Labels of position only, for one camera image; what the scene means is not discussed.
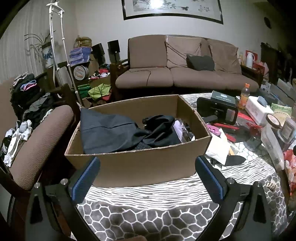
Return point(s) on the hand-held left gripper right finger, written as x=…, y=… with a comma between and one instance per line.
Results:
x=211, y=178

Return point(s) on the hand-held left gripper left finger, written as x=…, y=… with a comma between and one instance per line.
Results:
x=85, y=178

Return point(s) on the white paper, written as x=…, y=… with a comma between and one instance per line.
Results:
x=217, y=148

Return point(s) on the pink toe separator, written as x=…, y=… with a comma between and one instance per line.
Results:
x=214, y=131

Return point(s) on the clear plastic container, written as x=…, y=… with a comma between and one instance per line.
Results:
x=272, y=143

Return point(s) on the black flat piece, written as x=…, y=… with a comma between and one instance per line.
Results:
x=232, y=160

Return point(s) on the dark grey cloth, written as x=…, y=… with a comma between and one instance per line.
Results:
x=108, y=134

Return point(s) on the round glass dish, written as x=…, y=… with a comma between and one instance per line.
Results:
x=253, y=141

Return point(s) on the brown armchair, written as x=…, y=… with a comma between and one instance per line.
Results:
x=41, y=143

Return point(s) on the light purple packet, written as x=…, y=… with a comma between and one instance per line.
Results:
x=178, y=128

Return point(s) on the grey patterned tablecloth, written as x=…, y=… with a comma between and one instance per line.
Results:
x=143, y=213

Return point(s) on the red plastic piece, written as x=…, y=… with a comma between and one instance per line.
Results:
x=253, y=125

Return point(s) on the black headset viewer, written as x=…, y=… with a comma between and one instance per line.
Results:
x=219, y=111

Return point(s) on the pile of white clothes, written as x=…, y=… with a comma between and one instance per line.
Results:
x=16, y=139

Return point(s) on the red floral bag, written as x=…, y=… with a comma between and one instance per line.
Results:
x=291, y=164

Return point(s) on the dark green box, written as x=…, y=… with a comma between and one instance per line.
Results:
x=223, y=98

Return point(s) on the white tissue box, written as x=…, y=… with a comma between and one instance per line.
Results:
x=256, y=111

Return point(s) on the brown lid jar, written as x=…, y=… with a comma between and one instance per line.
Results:
x=274, y=120

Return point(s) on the orange juice bottle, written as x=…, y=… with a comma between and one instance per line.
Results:
x=244, y=97

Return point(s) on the green bag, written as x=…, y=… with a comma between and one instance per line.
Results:
x=99, y=91

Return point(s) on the glass candle jar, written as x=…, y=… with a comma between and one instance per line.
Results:
x=289, y=131

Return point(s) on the blue-grey soap bar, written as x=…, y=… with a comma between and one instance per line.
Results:
x=262, y=100

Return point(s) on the green snack packet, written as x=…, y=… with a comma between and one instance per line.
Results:
x=281, y=110

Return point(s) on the pile of dark clothes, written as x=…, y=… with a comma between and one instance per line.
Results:
x=25, y=97

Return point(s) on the round cookie tin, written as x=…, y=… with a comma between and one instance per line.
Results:
x=81, y=72

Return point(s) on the pile of colourful clothes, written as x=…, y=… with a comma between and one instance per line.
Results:
x=103, y=70

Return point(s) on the grey cardboard box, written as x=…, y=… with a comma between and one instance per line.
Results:
x=283, y=92

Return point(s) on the wooden side table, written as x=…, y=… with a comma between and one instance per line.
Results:
x=252, y=74

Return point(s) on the dark grey cushion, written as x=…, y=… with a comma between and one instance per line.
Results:
x=200, y=62

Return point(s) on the blue flat box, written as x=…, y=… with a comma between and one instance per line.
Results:
x=79, y=61
x=79, y=56
x=80, y=51

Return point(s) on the brown sofa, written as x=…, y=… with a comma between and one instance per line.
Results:
x=143, y=76

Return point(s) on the brown sofa cushion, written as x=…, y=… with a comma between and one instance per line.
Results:
x=224, y=55
x=180, y=51

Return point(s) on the white thermos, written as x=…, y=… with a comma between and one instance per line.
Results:
x=250, y=59

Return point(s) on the black speaker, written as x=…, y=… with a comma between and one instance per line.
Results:
x=113, y=46
x=98, y=53

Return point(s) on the potted plant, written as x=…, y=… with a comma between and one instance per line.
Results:
x=47, y=52

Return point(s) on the dark wooden cabinet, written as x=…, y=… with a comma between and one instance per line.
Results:
x=275, y=62

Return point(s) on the olive woven bag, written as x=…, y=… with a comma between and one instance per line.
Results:
x=82, y=41

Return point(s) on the white garment steamer stand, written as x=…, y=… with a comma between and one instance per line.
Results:
x=53, y=34

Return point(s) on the framed ink painting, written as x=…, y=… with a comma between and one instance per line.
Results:
x=175, y=7

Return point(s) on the round wall clock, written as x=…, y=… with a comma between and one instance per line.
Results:
x=267, y=22

